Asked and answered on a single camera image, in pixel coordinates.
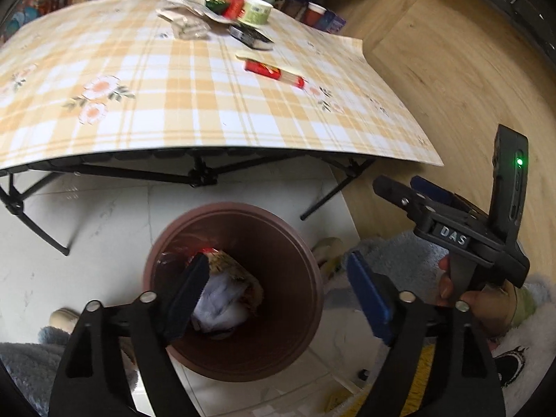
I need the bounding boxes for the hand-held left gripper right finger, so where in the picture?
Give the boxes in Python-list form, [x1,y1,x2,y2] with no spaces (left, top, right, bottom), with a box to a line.
[346,250,507,417]

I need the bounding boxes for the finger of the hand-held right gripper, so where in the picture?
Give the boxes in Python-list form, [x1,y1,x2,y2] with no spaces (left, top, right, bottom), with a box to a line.
[372,175,436,227]
[410,175,490,221]

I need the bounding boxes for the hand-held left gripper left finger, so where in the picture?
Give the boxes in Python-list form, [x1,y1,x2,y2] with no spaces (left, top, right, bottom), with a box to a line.
[48,252,210,417]

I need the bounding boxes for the white paper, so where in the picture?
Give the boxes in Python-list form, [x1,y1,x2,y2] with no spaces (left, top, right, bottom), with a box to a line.
[192,271,255,337]

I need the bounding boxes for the red foil wrapper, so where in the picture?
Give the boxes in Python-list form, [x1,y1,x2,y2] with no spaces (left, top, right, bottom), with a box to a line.
[186,247,218,268]

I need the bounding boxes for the brown snack bag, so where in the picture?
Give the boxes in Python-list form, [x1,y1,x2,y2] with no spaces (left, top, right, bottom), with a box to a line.
[207,250,265,316]

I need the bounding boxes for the brown plastic waste bin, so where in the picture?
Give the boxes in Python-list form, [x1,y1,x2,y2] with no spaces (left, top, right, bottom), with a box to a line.
[142,202,324,383]

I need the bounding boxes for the red printed packet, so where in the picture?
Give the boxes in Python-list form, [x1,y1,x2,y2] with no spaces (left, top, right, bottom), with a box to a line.
[243,58,305,90]

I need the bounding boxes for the red long packet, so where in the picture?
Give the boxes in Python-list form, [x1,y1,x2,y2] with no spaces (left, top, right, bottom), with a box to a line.
[235,51,305,80]

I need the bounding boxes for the black metal tin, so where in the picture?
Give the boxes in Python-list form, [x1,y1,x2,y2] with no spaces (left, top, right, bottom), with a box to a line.
[228,24,275,51]

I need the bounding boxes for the white printed packet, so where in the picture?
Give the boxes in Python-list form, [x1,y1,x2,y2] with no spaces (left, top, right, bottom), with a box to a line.
[156,0,227,22]

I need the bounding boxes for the person's right forearm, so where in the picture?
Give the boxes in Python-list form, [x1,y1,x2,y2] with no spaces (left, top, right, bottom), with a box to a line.
[489,276,556,396]

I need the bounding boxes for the person's right hand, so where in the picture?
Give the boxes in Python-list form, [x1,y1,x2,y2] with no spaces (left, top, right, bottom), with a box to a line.
[435,255,528,340]

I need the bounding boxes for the grey fleece robe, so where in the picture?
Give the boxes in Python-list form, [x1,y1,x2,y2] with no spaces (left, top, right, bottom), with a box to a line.
[0,229,556,417]

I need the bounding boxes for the beige slipper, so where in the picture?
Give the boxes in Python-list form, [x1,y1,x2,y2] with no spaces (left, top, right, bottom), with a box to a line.
[312,237,344,276]
[49,308,81,331]

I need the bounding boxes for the small purple box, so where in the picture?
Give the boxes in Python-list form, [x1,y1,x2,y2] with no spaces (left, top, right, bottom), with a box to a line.
[324,9,348,34]

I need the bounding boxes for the red paper cup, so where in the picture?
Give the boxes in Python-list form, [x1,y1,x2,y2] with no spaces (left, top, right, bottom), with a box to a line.
[306,2,327,27]

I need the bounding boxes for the yellow plaid floral tablecloth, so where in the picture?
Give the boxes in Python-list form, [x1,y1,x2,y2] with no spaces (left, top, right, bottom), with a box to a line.
[0,0,444,170]

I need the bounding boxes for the green label paper cup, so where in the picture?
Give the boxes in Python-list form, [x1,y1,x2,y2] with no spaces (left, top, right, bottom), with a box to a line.
[240,0,274,27]

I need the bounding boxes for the small red carton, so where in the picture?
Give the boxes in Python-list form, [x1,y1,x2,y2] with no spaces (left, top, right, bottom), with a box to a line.
[223,0,247,21]

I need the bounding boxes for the black folding table frame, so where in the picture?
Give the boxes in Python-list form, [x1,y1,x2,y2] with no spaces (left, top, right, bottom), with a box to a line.
[0,148,376,257]

